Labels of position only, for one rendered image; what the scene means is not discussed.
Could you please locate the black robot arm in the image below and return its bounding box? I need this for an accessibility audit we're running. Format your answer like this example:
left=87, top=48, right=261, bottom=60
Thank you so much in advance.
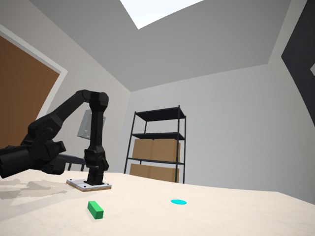
left=0, top=89, right=109, bottom=186

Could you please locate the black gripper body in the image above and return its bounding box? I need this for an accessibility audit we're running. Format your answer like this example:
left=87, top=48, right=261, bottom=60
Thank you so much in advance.
left=31, top=157, right=66, bottom=175

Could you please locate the cyan circle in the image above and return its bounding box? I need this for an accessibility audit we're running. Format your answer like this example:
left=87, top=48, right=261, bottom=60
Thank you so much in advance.
left=171, top=200, right=187, bottom=205

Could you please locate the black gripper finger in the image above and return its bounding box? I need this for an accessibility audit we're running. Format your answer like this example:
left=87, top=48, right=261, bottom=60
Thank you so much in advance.
left=42, top=166, right=53, bottom=174

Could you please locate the green rectangular post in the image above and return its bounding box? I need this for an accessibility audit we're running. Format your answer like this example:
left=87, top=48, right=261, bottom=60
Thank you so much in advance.
left=87, top=201, right=104, bottom=220

